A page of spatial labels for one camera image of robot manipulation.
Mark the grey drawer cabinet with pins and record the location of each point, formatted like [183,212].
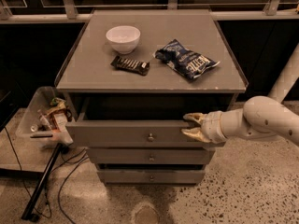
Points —
[88,72]

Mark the blue chip bag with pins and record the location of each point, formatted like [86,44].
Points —
[188,63]

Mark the grey drawer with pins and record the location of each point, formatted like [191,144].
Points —
[151,176]
[129,121]
[149,156]

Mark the brown labelled snack package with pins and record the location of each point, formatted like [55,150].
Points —
[58,118]

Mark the black snack bar wrapper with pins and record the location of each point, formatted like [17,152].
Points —
[131,65]

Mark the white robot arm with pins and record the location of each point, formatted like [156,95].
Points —
[262,118]

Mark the clear plastic bin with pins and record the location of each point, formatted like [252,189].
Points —
[35,126]

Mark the metal window railing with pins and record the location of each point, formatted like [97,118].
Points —
[46,11]

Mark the grey bottom drawer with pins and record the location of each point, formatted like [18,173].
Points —
[151,176]

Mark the grey top drawer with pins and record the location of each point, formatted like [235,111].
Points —
[129,121]

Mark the black metal stand leg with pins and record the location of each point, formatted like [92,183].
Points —
[42,181]

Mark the grey middle drawer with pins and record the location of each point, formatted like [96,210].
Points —
[149,156]

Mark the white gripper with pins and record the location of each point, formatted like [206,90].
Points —
[212,126]

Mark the white ceramic bowl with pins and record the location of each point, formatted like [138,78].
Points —
[123,39]

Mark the green snack packet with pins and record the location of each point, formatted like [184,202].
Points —
[57,101]

